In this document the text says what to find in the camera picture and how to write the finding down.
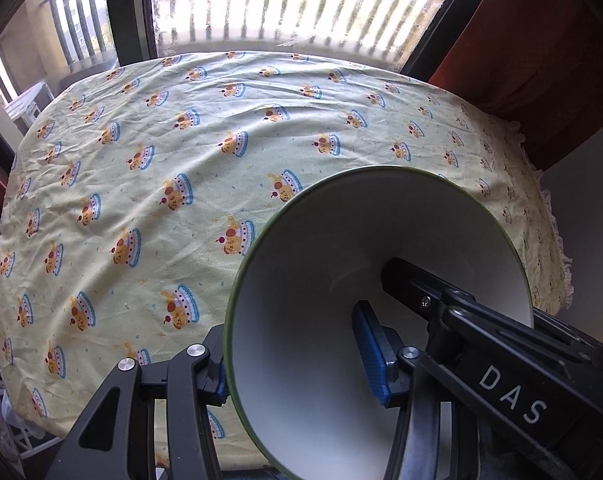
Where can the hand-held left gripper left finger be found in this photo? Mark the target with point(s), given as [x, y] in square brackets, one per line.
[206, 375]

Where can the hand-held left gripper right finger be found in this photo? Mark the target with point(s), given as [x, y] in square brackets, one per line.
[374, 355]

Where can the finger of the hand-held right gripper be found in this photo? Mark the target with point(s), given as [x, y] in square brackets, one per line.
[411, 280]
[566, 327]

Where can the cream floral bowl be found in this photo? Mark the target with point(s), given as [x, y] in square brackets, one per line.
[306, 285]

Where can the yellow printed tablecloth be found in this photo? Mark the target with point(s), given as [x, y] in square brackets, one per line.
[156, 160]

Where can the red curtain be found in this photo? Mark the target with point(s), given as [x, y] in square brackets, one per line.
[541, 60]

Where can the white outdoor air conditioner unit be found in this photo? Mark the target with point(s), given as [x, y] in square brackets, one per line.
[28, 105]

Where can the balcony railing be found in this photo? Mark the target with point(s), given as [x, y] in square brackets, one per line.
[76, 20]

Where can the dark window frame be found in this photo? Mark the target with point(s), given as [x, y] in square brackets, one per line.
[126, 10]

